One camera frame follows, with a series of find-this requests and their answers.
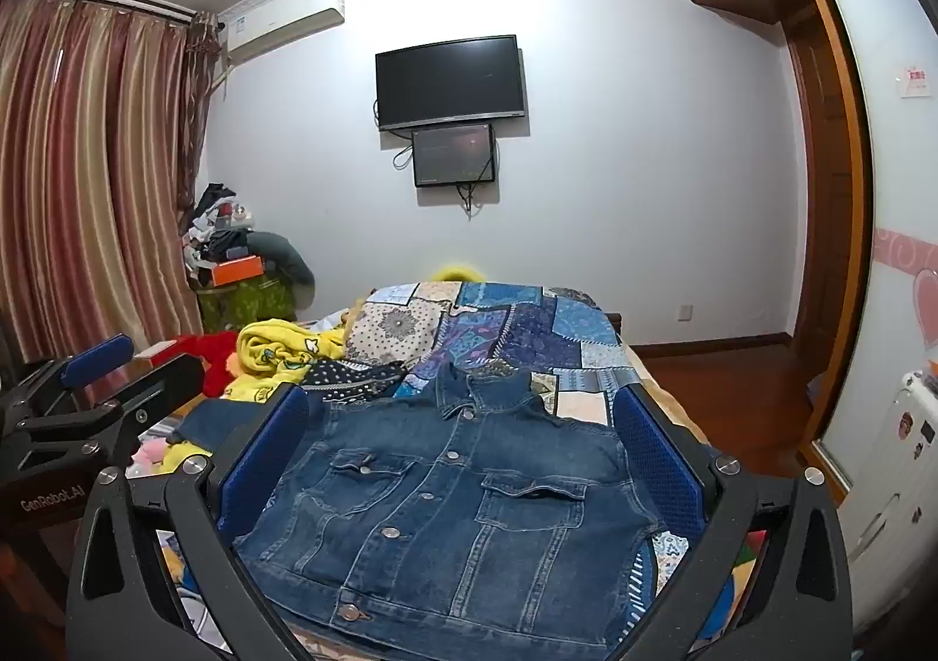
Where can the striped red curtain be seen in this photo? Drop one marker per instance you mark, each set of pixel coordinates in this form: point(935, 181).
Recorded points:
point(80, 177)

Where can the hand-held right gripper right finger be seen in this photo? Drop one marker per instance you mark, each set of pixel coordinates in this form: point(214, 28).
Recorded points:
point(659, 459)

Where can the blue patchwork bedspread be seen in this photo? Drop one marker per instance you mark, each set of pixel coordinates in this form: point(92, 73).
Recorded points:
point(513, 338)

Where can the navy patterned cloth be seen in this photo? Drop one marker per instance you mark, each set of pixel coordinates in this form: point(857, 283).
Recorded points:
point(352, 379)

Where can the blue denim jacket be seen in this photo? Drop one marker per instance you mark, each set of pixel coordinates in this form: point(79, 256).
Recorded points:
point(440, 522)

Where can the small black wall monitor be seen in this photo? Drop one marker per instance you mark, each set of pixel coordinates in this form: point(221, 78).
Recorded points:
point(453, 155)

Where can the white wall socket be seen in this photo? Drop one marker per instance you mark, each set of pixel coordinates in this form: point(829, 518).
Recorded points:
point(685, 313)

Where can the yellow printed garment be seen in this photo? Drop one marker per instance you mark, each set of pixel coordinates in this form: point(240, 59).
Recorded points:
point(271, 353)

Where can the wooden door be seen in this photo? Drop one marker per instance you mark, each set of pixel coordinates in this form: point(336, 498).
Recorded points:
point(824, 228)

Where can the pink plush toy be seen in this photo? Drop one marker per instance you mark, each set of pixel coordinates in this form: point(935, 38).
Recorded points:
point(150, 454)

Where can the white air conditioner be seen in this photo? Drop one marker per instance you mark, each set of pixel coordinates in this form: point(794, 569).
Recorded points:
point(282, 19)

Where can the dark grey bag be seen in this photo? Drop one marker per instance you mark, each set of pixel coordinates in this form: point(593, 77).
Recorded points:
point(286, 261)

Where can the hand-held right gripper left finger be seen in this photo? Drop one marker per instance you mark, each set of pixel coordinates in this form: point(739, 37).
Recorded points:
point(258, 470)

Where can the green patterned bag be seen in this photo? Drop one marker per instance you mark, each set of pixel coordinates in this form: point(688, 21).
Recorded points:
point(249, 305)

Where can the yellow plush toy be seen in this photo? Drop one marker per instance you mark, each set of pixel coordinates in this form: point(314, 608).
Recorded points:
point(458, 275)

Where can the orange box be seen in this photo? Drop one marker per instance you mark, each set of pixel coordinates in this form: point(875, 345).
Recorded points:
point(236, 269)

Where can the red plush toy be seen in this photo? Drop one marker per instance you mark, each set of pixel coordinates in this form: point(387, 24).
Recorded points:
point(212, 357)

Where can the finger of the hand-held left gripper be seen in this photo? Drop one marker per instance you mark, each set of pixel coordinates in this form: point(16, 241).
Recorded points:
point(165, 386)
point(95, 359)

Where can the black wall television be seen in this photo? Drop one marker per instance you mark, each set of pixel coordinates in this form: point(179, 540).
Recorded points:
point(451, 82)

